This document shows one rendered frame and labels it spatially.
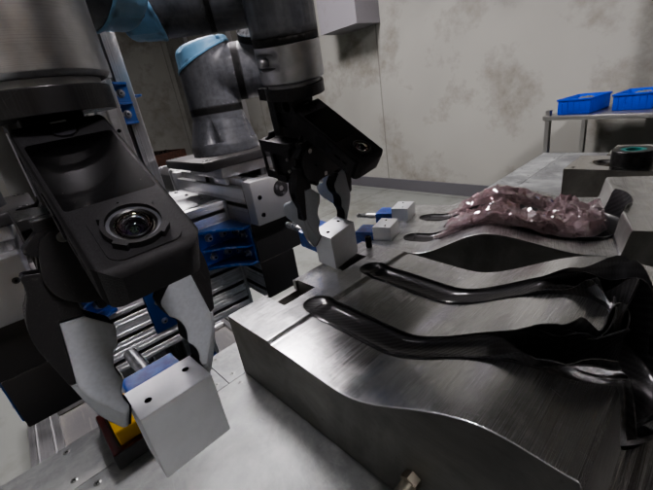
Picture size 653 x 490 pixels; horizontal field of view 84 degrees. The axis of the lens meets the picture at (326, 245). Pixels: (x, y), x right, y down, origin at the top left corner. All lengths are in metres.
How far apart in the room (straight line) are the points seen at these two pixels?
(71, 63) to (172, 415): 0.21
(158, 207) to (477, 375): 0.23
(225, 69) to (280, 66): 0.43
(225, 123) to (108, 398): 0.66
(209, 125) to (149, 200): 0.68
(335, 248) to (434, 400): 0.28
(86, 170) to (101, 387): 0.14
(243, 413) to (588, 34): 3.21
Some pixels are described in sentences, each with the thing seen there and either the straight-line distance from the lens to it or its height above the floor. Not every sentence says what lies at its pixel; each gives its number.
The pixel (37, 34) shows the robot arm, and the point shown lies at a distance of 0.23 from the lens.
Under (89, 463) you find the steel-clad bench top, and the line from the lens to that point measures 0.53.
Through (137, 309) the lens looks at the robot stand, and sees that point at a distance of 0.84.
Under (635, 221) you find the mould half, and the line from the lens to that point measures 0.63.
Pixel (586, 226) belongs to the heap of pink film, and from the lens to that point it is 0.66.
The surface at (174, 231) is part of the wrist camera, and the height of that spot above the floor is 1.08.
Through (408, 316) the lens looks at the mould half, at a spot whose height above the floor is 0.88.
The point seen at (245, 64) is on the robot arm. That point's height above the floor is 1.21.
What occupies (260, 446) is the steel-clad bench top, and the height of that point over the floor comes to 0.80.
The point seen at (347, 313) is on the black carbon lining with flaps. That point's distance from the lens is 0.44.
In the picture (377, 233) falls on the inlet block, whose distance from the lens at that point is 0.70.
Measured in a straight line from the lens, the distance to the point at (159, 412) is 0.28.
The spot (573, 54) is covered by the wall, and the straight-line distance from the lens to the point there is 3.38.
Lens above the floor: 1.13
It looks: 22 degrees down
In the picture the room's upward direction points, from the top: 9 degrees counter-clockwise
